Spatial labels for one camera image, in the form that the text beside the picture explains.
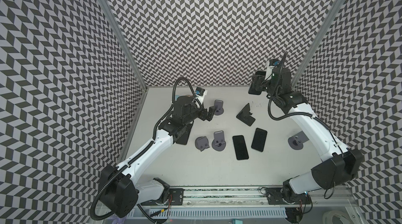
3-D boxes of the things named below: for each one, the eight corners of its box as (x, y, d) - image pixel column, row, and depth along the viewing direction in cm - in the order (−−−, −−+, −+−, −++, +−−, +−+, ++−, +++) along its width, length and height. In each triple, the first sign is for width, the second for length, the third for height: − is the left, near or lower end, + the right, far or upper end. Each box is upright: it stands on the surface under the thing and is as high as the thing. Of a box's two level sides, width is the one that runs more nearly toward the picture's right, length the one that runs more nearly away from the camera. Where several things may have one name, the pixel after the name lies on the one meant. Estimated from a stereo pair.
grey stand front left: (194, 152, 87) (194, 149, 84) (195, 139, 92) (195, 136, 89) (209, 152, 87) (209, 149, 84) (209, 139, 92) (209, 136, 89)
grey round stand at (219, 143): (211, 151, 88) (211, 143, 80) (211, 138, 93) (211, 130, 85) (224, 151, 88) (226, 143, 80) (224, 138, 93) (225, 130, 85)
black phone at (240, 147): (236, 160, 85) (237, 158, 83) (232, 137, 94) (232, 135, 92) (248, 159, 85) (249, 157, 83) (242, 136, 94) (243, 134, 92)
